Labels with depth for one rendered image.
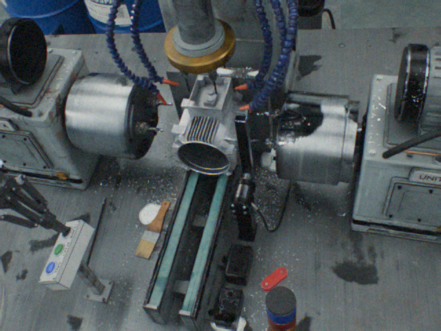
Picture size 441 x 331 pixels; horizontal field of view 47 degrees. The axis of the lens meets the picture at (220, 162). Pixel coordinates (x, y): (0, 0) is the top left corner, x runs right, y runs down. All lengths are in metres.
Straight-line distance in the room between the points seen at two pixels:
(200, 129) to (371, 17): 2.20
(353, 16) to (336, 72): 1.52
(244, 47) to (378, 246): 0.70
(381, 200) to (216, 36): 0.61
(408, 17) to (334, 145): 2.23
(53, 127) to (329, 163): 0.78
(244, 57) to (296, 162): 0.40
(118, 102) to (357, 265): 0.81
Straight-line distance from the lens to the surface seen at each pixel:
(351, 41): 2.08
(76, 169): 1.69
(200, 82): 1.49
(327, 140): 1.33
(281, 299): 1.03
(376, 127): 1.33
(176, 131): 1.46
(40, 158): 1.68
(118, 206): 1.70
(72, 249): 1.35
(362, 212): 1.49
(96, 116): 1.49
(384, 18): 3.46
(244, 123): 1.23
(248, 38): 1.53
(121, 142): 1.48
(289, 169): 1.37
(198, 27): 1.23
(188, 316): 1.35
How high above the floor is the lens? 2.19
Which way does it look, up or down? 54 degrees down
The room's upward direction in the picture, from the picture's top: 12 degrees counter-clockwise
